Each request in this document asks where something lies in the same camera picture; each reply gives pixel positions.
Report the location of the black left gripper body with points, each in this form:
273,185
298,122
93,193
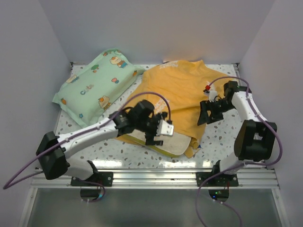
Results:
149,126

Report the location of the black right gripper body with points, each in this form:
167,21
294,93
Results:
218,108

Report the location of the cream quilted pillow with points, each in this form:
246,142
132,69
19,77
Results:
174,146

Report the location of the orange mickey mouse pillowcase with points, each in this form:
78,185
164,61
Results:
179,86

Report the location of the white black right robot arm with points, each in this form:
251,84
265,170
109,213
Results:
255,139

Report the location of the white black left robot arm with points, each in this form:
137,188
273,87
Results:
55,153

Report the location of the green cartoon bear pillow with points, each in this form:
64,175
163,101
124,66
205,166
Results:
85,96

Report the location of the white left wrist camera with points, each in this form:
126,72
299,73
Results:
165,129

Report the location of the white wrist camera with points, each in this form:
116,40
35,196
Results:
165,129
210,93

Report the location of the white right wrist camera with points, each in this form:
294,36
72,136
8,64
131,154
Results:
210,93

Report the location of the aluminium mounting rail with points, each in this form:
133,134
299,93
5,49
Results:
248,178

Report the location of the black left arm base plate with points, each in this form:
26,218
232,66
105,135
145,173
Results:
101,178

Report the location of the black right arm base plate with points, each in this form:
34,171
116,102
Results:
206,179

